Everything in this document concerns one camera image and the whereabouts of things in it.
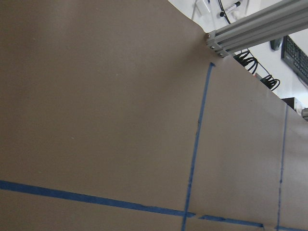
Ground black computer mouse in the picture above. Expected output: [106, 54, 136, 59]
[270, 38, 283, 51]

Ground aluminium frame post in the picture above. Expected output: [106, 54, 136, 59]
[206, 0, 308, 57]

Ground metal cup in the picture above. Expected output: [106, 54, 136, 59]
[301, 108, 308, 121]

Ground black keyboard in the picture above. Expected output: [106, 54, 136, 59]
[281, 36, 308, 85]

